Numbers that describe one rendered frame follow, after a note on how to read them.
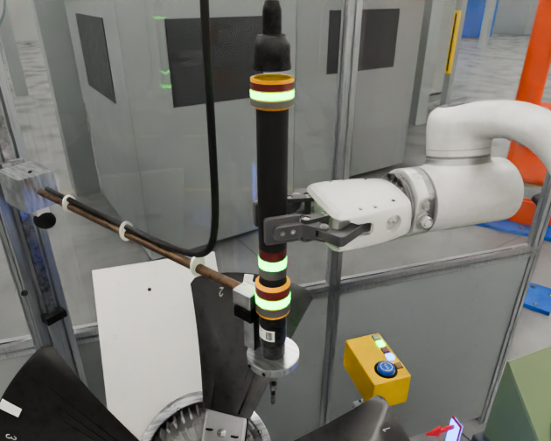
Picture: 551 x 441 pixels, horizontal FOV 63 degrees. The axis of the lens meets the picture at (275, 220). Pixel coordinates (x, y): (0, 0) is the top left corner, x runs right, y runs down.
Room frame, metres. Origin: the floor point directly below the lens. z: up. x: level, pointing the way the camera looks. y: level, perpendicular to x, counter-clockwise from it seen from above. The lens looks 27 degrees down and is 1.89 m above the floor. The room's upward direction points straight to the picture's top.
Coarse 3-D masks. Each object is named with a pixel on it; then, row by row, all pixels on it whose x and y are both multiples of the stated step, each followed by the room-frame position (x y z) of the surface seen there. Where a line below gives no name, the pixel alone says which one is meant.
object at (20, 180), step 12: (0, 168) 0.85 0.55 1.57; (12, 168) 0.84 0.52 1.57; (24, 168) 0.84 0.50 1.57; (36, 168) 0.84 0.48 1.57; (48, 168) 0.84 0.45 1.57; (0, 180) 0.83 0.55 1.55; (12, 180) 0.79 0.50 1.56; (24, 180) 0.79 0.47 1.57; (36, 180) 0.80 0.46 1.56; (48, 180) 0.82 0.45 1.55; (12, 192) 0.80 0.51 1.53; (24, 192) 0.78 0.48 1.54; (36, 192) 0.80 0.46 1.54; (12, 204) 0.81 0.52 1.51; (24, 204) 0.78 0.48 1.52; (36, 204) 0.80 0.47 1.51; (48, 204) 0.81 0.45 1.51
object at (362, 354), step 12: (348, 348) 0.88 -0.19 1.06; (360, 348) 0.87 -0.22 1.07; (372, 348) 0.87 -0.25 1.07; (348, 360) 0.88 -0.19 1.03; (360, 360) 0.83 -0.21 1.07; (372, 360) 0.83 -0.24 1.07; (384, 360) 0.83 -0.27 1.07; (396, 360) 0.83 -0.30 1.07; (348, 372) 0.87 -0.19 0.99; (360, 372) 0.81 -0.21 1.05; (372, 372) 0.79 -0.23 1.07; (396, 372) 0.79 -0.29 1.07; (360, 384) 0.81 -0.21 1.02; (372, 384) 0.76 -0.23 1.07; (384, 384) 0.76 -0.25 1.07; (396, 384) 0.77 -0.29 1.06; (408, 384) 0.78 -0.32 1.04; (372, 396) 0.76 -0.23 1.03; (384, 396) 0.76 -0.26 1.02; (396, 396) 0.77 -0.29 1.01
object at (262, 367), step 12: (240, 288) 0.48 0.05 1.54; (240, 300) 0.47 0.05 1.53; (252, 300) 0.46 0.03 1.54; (240, 312) 0.46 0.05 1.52; (252, 312) 0.46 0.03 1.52; (252, 324) 0.46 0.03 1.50; (252, 336) 0.46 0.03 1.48; (252, 348) 0.46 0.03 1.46; (288, 348) 0.46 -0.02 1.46; (252, 360) 0.44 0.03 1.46; (264, 360) 0.44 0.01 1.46; (276, 360) 0.44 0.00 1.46; (288, 360) 0.44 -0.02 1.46; (264, 372) 0.42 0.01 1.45; (276, 372) 0.42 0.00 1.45; (288, 372) 0.43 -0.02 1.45
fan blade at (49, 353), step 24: (48, 360) 0.48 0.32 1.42; (24, 384) 0.47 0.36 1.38; (48, 384) 0.47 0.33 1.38; (72, 384) 0.46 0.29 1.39; (24, 408) 0.46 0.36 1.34; (48, 408) 0.45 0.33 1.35; (72, 408) 0.45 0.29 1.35; (96, 408) 0.45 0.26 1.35; (0, 432) 0.45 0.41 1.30; (24, 432) 0.45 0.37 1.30; (48, 432) 0.45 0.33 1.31; (72, 432) 0.44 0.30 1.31; (96, 432) 0.44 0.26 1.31; (120, 432) 0.44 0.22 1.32
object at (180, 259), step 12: (48, 192) 0.79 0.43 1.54; (60, 204) 0.75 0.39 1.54; (72, 204) 0.73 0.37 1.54; (84, 216) 0.70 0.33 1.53; (96, 216) 0.69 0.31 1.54; (108, 228) 0.66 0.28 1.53; (132, 240) 0.62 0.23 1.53; (144, 240) 0.60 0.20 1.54; (156, 252) 0.58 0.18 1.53; (168, 252) 0.57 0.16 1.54; (180, 264) 0.55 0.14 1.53; (216, 276) 0.51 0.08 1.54; (228, 276) 0.51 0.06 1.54; (228, 288) 0.49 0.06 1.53
